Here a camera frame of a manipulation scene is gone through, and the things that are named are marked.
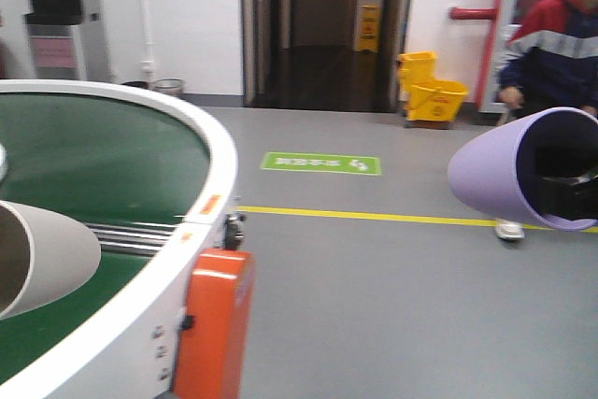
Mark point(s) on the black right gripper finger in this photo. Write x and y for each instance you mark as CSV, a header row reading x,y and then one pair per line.
x,y
567,182

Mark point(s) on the purple plastic cup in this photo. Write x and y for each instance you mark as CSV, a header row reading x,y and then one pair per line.
x,y
494,172

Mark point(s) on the beige plastic cup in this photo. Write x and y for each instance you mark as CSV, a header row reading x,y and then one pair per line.
x,y
44,257

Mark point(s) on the steel conveyor rollers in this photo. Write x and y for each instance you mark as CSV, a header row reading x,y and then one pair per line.
x,y
134,238

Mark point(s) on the green circular conveyor belt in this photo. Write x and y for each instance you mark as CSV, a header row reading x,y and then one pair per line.
x,y
97,161

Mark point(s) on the white outer conveyor rim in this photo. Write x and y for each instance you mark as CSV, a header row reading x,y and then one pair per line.
x,y
128,348

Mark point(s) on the person in red blue jacket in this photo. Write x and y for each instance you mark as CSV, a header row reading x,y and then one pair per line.
x,y
551,61

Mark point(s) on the yellow mop bucket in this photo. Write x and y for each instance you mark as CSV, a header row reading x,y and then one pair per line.
x,y
430,101

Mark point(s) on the yellow wet floor sign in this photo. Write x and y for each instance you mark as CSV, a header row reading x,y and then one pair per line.
x,y
368,35

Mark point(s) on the orange motor cover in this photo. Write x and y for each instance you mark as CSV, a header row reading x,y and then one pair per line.
x,y
211,350

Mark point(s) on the black water dispenser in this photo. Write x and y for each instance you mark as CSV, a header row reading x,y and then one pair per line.
x,y
66,40

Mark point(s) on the wire mesh trash bin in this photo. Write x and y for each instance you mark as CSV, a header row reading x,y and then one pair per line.
x,y
169,86

